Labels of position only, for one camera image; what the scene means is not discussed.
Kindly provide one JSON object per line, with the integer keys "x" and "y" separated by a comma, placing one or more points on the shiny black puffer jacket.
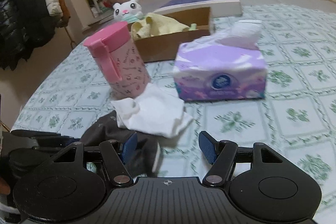
{"x": 13, "y": 37}

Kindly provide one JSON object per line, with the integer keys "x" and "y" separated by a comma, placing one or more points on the matte black jacket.
{"x": 38, "y": 25}

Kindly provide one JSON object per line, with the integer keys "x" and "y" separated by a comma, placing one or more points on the green microfiber cloth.
{"x": 193, "y": 27}

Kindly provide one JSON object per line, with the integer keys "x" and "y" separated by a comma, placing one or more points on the purple tissue pack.
{"x": 226, "y": 65}

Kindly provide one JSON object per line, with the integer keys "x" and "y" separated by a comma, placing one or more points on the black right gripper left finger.
{"x": 128, "y": 148}

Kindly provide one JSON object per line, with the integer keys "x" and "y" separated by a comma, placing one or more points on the brown cardboard box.
{"x": 165, "y": 47}

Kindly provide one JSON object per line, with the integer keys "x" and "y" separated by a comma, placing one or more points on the white bunny plush toy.
{"x": 130, "y": 11}

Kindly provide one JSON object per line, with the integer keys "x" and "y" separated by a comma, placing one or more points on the blue and white flat box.
{"x": 219, "y": 8}

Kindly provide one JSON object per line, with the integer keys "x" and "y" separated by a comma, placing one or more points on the brown jacket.
{"x": 66, "y": 14}

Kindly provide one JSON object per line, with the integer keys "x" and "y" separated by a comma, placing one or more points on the pink lidded cup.
{"x": 118, "y": 59}

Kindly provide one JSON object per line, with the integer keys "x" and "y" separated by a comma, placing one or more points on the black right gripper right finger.
{"x": 209, "y": 146}

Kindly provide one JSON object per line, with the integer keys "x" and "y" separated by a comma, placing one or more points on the dark grey sock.
{"x": 144, "y": 160}

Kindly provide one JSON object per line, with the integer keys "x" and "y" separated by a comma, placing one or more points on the person's left hand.
{"x": 4, "y": 187}

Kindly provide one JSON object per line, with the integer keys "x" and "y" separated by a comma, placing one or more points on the yellow cloth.
{"x": 155, "y": 25}

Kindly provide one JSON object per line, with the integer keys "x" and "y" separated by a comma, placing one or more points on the green patterned bed sheet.
{"x": 296, "y": 117}

